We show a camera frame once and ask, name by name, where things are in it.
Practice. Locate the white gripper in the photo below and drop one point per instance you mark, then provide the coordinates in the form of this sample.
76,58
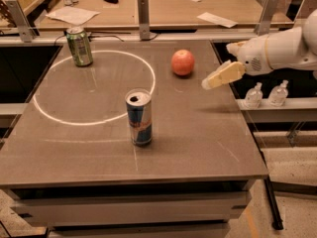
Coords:
254,58

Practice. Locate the centre metal bracket post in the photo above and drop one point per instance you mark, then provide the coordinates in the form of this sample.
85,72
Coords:
144,19

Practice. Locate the clear bottle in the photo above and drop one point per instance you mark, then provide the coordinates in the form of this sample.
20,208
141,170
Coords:
278,95
254,96

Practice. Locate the clear bottle right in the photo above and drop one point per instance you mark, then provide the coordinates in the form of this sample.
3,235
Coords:
278,95

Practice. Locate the green soda can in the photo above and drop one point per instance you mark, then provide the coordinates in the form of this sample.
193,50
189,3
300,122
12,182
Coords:
79,46

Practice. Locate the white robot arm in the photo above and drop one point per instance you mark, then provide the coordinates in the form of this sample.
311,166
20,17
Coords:
295,48

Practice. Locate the white paper sheet left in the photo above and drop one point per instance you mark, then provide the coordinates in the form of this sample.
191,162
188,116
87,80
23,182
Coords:
71,15

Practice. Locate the white table drawer base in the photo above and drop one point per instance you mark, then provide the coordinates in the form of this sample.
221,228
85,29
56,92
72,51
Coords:
153,210

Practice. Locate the red apple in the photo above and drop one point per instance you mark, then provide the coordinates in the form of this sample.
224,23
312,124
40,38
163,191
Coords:
182,62

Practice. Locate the right metal bracket post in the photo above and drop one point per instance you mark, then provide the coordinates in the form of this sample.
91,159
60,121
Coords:
268,11

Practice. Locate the blue silver energy drink can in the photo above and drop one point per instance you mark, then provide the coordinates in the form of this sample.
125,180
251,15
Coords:
139,109

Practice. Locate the left metal bracket post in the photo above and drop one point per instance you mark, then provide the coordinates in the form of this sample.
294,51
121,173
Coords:
18,18

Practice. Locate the metal bracket post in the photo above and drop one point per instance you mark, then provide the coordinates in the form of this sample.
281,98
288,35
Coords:
144,19
18,18
268,11

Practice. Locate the clear bottle left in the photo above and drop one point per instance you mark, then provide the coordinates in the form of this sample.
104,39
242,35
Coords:
254,96

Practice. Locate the white paper sheet right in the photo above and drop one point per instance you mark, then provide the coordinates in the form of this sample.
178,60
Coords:
214,20

